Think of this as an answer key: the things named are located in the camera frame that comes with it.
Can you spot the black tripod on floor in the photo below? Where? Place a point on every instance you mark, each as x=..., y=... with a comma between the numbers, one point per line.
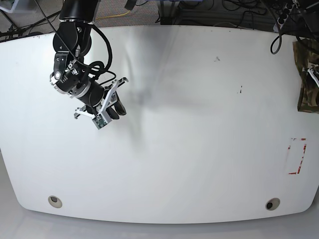
x=15, y=31

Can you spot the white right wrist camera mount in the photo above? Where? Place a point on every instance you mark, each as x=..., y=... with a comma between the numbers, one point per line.
x=102, y=107

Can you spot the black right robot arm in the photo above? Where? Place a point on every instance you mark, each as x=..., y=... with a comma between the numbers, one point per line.
x=71, y=42

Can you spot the white power strip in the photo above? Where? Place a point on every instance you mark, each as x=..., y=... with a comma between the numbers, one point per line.
x=283, y=10

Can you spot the camouflage T-shirt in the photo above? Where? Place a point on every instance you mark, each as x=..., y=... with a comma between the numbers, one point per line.
x=306, y=53

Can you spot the table cable grommet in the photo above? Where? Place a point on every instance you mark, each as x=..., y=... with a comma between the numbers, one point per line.
x=55, y=202
x=272, y=204

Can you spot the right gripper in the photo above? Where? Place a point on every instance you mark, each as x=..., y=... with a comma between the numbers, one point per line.
x=91, y=95

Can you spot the left table cable grommet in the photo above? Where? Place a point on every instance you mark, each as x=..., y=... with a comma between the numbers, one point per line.
x=55, y=202

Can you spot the right table cable grommet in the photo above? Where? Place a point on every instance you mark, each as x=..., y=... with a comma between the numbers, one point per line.
x=272, y=204

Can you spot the red tape rectangle marking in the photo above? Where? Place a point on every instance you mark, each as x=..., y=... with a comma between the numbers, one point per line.
x=295, y=155

